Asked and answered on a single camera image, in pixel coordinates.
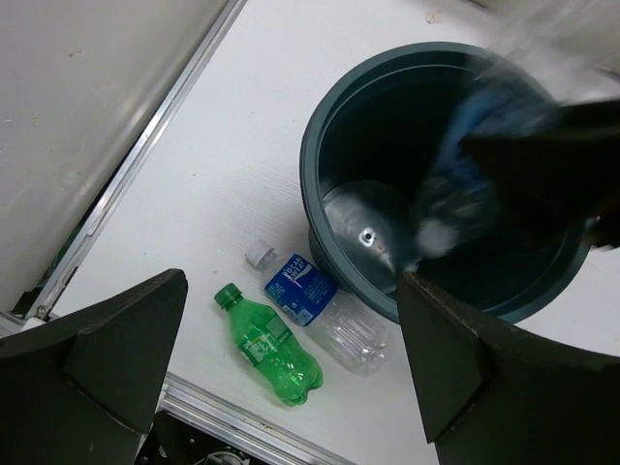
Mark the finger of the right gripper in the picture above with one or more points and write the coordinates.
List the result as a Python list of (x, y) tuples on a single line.
[(556, 179)]

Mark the aluminium frame rail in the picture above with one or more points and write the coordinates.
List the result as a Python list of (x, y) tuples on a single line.
[(87, 89)]

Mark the Pocari Sweat clear bottle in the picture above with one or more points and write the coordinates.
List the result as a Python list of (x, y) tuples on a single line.
[(345, 328)]

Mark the green plastic soda bottle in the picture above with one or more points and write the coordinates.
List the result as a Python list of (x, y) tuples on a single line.
[(270, 346)]

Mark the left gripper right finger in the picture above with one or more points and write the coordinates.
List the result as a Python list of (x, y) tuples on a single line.
[(490, 392)]

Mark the dark teal plastic bin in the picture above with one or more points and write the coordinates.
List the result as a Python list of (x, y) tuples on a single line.
[(386, 192)]

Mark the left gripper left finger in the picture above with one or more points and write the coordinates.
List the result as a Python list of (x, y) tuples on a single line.
[(84, 388)]

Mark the clear bottle blue label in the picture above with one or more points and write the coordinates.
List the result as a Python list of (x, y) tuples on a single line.
[(456, 202)]

